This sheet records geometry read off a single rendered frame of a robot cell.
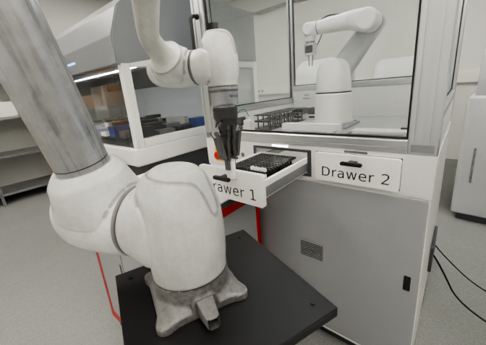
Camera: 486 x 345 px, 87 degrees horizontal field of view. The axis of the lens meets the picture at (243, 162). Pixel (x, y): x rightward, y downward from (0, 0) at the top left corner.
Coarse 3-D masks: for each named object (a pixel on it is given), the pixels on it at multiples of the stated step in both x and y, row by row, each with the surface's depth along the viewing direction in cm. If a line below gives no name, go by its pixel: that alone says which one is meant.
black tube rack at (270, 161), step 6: (252, 156) 112; (258, 156) 111; (264, 156) 111; (270, 156) 109; (276, 156) 109; (282, 156) 108; (288, 156) 108; (240, 162) 105; (246, 162) 104; (252, 162) 103; (258, 162) 103; (264, 162) 102; (270, 162) 101; (276, 162) 101; (282, 162) 100; (288, 162) 101; (270, 168) 94; (276, 168) 95; (282, 168) 102; (270, 174) 97
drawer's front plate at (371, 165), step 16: (320, 160) 99; (336, 160) 95; (352, 160) 91; (368, 160) 88; (384, 160) 84; (400, 160) 82; (320, 176) 101; (336, 176) 97; (368, 176) 89; (384, 176) 86; (400, 176) 84
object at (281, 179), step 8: (264, 152) 120; (240, 160) 110; (296, 160) 110; (304, 160) 104; (288, 168) 94; (296, 168) 99; (304, 168) 104; (272, 176) 86; (280, 176) 90; (288, 176) 94; (296, 176) 99; (272, 184) 86; (280, 184) 90; (272, 192) 87
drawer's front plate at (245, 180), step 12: (204, 168) 95; (216, 168) 90; (216, 180) 92; (240, 180) 84; (252, 180) 81; (264, 180) 79; (228, 192) 90; (240, 192) 86; (264, 192) 80; (252, 204) 84; (264, 204) 81
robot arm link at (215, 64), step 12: (204, 36) 71; (216, 36) 69; (228, 36) 70; (204, 48) 71; (216, 48) 69; (228, 48) 70; (192, 60) 73; (204, 60) 71; (216, 60) 70; (228, 60) 71; (192, 72) 74; (204, 72) 72; (216, 72) 71; (228, 72) 71; (204, 84) 76; (216, 84) 73; (228, 84) 73
